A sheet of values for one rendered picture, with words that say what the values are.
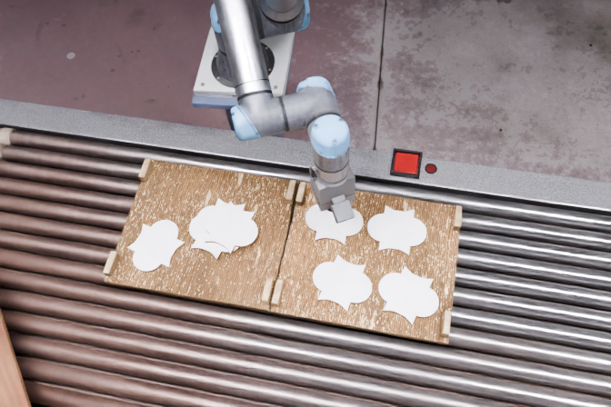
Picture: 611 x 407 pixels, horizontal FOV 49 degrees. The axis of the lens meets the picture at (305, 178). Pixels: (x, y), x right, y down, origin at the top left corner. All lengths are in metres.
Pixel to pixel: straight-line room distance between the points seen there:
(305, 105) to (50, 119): 0.89
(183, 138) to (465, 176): 0.76
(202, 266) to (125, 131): 0.49
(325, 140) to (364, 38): 1.98
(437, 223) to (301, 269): 0.35
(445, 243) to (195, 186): 0.65
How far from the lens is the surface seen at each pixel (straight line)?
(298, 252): 1.63
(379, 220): 1.66
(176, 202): 1.74
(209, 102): 1.98
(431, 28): 3.31
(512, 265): 1.68
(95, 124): 1.97
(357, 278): 1.59
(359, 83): 3.08
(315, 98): 1.38
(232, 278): 1.62
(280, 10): 1.79
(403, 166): 1.75
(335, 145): 1.30
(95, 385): 1.65
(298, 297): 1.59
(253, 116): 1.37
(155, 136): 1.89
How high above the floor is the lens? 2.43
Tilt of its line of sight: 60 degrees down
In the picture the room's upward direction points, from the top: 6 degrees counter-clockwise
